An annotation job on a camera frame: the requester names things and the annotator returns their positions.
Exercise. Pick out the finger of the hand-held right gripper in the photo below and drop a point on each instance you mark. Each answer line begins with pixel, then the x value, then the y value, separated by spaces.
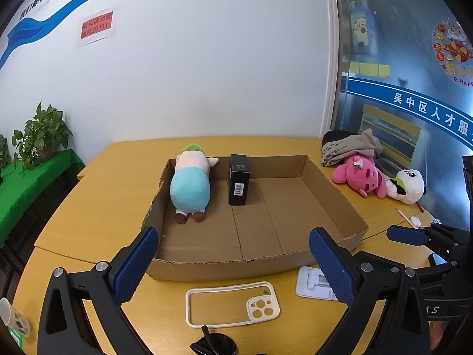
pixel 402 233
pixel 388 260

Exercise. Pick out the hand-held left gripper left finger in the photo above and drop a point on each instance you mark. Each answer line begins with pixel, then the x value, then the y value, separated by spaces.
pixel 135 262

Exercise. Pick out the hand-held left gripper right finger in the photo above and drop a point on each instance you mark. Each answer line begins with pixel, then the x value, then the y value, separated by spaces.
pixel 332 262

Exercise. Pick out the white phone stand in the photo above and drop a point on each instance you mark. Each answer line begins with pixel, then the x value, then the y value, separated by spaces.
pixel 308 284

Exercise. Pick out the brown cardboard box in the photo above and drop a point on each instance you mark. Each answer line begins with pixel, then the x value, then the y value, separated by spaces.
pixel 288 210

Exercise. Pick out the cream phone case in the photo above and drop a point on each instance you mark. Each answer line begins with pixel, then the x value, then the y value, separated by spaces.
pixel 264 308

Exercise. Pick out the pink pig plush toy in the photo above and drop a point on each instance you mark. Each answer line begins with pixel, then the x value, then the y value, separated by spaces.
pixel 190 188

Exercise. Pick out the black sunglasses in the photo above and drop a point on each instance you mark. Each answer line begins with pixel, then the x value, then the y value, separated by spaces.
pixel 218 344

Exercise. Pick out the black packaging box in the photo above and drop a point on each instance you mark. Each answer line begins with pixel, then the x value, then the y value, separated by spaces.
pixel 239 185

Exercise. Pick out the small white eraser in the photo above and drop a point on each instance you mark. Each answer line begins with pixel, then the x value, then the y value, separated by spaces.
pixel 415 222

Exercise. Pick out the pencil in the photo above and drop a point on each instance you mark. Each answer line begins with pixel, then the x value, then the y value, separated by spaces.
pixel 402 214

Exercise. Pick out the panda plush toy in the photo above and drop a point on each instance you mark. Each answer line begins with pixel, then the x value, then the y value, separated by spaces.
pixel 408 186

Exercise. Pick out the magenta plush toy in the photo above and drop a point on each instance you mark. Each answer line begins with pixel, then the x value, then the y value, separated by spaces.
pixel 360 175

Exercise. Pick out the beige cloth bag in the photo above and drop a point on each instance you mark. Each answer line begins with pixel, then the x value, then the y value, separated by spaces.
pixel 354 146

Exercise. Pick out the black cap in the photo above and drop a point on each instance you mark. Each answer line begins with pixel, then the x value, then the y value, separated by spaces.
pixel 332 137

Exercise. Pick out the blue window banner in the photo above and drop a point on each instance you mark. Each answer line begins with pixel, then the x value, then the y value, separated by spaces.
pixel 406 105

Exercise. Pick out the green table cloth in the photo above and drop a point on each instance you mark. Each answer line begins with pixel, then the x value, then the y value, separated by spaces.
pixel 29 188

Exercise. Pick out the white paper cup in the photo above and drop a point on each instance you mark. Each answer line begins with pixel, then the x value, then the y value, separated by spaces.
pixel 13 318

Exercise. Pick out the large potted green plant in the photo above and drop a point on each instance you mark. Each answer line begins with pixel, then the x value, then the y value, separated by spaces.
pixel 40 133

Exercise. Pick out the row of yellow sticky notes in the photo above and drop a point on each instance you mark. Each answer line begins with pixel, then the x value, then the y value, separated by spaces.
pixel 369 69

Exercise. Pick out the small potted green plant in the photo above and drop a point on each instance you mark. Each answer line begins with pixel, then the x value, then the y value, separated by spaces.
pixel 3 151

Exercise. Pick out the round festive window sticker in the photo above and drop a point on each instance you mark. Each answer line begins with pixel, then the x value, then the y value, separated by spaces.
pixel 452 50

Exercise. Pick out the sheep cartoon poster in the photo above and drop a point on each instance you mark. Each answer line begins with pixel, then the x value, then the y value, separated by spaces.
pixel 360 29

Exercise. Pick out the red paper wall sign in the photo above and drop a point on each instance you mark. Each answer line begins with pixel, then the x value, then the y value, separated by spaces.
pixel 96 26

